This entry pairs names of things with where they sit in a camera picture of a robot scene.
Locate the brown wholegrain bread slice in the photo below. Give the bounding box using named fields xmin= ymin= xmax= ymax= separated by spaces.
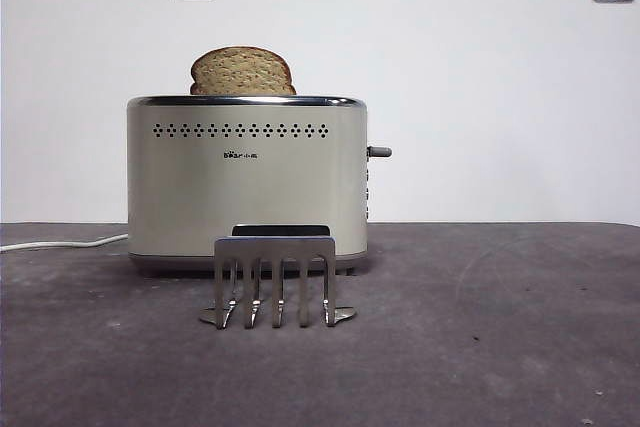
xmin=188 ymin=45 xmax=299 ymax=97

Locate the steel toast rack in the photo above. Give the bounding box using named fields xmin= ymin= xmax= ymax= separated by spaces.
xmin=197 ymin=223 xmax=359 ymax=331

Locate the cream and steel toaster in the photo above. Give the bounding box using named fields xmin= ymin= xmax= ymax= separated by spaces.
xmin=125 ymin=94 xmax=371 ymax=279

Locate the white power cable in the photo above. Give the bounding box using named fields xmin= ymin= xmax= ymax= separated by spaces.
xmin=0 ymin=232 xmax=129 ymax=254

